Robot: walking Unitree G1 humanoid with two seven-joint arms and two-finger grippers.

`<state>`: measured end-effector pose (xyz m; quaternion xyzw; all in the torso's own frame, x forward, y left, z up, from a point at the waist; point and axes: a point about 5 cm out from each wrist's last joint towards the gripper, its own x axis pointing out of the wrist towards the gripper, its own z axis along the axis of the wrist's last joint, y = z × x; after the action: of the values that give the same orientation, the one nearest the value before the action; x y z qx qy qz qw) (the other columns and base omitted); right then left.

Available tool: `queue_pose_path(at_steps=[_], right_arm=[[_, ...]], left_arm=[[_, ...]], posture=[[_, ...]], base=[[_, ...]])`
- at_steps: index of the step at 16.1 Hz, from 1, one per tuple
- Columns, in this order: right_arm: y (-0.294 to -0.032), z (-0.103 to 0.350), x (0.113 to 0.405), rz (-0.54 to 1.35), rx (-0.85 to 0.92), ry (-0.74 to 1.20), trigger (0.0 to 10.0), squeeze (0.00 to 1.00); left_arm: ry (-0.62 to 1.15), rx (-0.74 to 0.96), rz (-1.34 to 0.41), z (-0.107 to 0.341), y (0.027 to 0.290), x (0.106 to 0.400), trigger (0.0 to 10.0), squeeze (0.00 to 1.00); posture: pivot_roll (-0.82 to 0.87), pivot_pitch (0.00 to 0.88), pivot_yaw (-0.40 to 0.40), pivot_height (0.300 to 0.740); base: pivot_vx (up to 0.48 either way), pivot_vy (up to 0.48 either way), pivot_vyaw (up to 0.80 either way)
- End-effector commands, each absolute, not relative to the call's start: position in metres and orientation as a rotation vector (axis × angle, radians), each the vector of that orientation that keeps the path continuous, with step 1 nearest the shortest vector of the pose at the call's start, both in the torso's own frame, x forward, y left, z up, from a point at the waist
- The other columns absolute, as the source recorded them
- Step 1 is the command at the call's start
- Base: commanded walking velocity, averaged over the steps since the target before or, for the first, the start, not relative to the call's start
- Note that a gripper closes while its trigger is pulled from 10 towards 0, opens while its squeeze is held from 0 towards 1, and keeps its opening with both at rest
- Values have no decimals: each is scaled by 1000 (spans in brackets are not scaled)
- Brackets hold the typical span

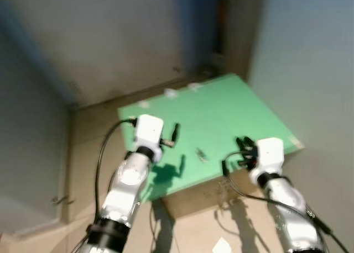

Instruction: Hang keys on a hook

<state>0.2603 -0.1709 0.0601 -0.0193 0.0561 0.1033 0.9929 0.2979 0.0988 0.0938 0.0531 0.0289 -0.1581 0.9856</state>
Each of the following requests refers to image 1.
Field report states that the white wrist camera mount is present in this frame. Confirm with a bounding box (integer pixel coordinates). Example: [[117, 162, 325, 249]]
[[256, 137, 285, 176], [133, 114, 165, 162]]

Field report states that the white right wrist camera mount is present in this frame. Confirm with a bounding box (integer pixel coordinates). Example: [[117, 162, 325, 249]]
[[256, 137, 285, 176]]

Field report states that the brown cardboard box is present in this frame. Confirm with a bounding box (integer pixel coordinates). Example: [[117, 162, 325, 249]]
[[160, 148, 302, 220]]

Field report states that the white paper tag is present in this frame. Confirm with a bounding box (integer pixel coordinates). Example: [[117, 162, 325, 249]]
[[213, 238, 233, 253]]

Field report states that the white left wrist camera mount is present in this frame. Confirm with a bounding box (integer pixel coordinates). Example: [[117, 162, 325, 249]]
[[133, 114, 165, 162]]

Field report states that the green corrugated plastic board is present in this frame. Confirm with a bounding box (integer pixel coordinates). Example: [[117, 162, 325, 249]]
[[117, 73, 304, 204]]

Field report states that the brown wooden panel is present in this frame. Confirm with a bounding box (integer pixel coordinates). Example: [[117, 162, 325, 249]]
[[213, 0, 266, 80]]

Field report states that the grey cabinet door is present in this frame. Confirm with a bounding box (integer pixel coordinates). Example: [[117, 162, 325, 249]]
[[0, 32, 72, 234]]

